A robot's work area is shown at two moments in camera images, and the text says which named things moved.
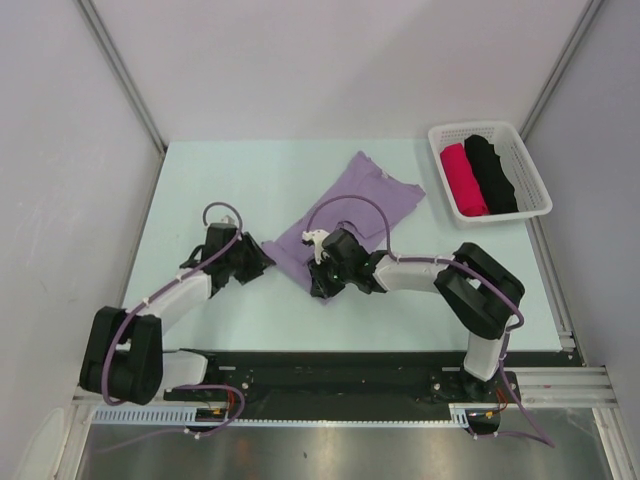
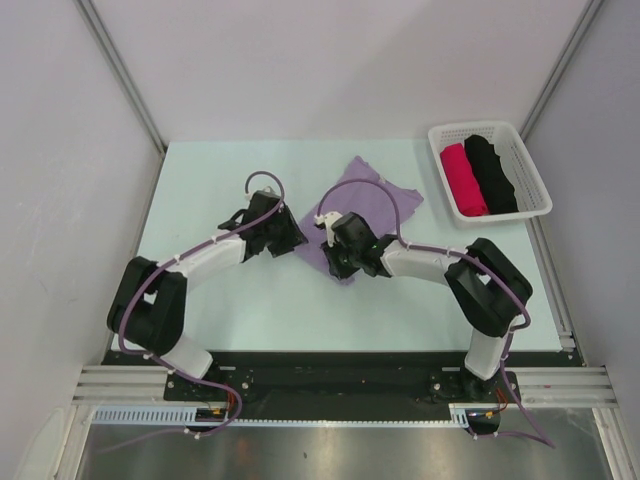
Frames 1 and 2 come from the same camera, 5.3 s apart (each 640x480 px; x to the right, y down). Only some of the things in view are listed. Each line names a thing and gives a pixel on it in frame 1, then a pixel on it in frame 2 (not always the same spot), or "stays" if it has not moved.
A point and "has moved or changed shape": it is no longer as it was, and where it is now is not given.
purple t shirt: [289, 247] has moved or changed shape
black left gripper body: [245, 261] -> [283, 234]
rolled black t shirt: [496, 185] stays
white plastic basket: [532, 196] stays
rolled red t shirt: [464, 182] stays
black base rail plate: [343, 384] stays
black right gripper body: [331, 277] -> [345, 259]
